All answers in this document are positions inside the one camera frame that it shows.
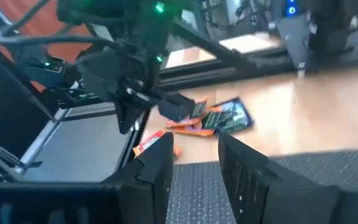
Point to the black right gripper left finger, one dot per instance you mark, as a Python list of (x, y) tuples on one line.
[(148, 186)]

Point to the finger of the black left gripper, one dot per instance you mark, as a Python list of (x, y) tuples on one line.
[(127, 116), (172, 107)]

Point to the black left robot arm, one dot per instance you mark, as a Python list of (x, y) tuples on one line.
[(120, 18)]

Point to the grey woven placemat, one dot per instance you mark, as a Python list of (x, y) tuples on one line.
[(197, 199)]

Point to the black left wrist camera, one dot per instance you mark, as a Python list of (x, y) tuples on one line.
[(42, 71)]

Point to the dark purple tea packet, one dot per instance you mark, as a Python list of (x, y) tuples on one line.
[(232, 116)]

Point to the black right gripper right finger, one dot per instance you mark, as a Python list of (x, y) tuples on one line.
[(259, 193)]

